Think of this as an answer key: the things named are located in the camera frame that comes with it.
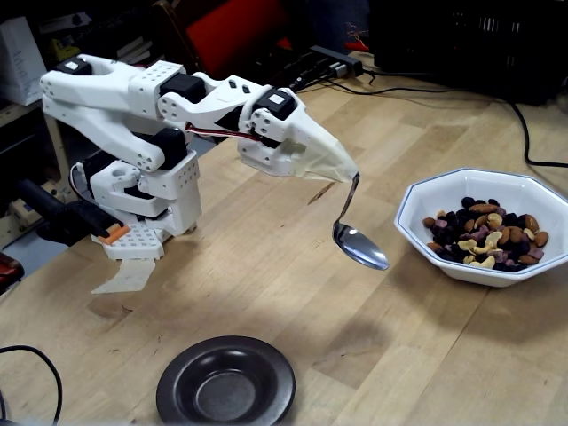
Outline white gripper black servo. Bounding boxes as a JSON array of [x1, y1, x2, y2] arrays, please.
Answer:
[[236, 86, 359, 179]]

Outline bent metal spoon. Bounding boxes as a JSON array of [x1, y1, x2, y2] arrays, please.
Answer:
[[331, 171, 391, 271]]

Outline white octagonal bowl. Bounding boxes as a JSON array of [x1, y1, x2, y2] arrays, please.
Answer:
[[393, 167, 568, 288]]

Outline dark brown plate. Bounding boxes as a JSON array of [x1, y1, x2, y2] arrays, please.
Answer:
[[155, 335, 297, 425]]

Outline beige tape wrap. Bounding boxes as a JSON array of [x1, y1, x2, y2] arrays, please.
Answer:
[[288, 128, 359, 183]]

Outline black usb hub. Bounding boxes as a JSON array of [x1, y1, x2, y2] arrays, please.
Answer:
[[309, 43, 364, 77]]

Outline red chair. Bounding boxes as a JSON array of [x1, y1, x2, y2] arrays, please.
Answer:
[[150, 0, 312, 97]]

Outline black plastic crate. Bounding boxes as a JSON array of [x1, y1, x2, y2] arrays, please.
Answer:
[[367, 0, 568, 107]]

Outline stack of books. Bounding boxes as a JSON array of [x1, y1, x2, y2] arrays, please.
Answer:
[[115, 37, 153, 64]]

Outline trail mix heap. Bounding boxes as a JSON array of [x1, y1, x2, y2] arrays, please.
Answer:
[[421, 196, 550, 272]]

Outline beige tape strip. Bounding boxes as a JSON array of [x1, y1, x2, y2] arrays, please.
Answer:
[[91, 256, 157, 295]]

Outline black clamp orange tip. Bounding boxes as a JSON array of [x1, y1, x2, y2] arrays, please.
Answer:
[[17, 179, 130, 245]]

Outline yellow tool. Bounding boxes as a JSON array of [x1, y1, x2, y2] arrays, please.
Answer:
[[48, 38, 82, 61]]

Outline light wooden shelf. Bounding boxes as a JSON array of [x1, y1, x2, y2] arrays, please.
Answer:
[[0, 98, 70, 178]]

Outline red plastic object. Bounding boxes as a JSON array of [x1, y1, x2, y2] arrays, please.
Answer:
[[0, 250, 26, 294]]

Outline red wire bundle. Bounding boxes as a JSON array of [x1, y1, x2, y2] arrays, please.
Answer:
[[344, 20, 370, 51]]

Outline black cable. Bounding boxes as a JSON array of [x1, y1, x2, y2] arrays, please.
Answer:
[[326, 70, 568, 169], [0, 344, 64, 425]]

